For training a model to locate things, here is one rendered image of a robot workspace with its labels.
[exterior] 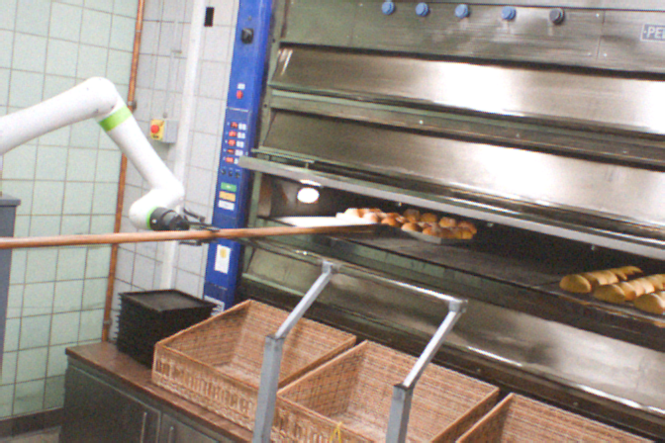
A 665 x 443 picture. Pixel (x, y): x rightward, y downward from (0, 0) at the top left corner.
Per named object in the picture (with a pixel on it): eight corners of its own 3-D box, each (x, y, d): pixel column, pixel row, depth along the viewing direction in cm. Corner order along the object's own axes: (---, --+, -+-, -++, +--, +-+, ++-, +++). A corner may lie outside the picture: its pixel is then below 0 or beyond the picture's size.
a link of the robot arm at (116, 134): (100, 135, 294) (113, 130, 286) (123, 118, 300) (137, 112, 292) (160, 216, 306) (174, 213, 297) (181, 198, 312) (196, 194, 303)
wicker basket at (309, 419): (355, 410, 305) (366, 338, 301) (489, 468, 270) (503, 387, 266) (262, 438, 267) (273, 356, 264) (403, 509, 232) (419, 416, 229)
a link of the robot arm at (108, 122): (72, 90, 280) (102, 70, 282) (71, 89, 292) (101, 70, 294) (105, 134, 286) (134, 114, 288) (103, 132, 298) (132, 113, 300)
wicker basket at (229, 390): (241, 362, 341) (249, 298, 337) (348, 407, 307) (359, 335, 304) (147, 383, 303) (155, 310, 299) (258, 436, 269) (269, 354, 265)
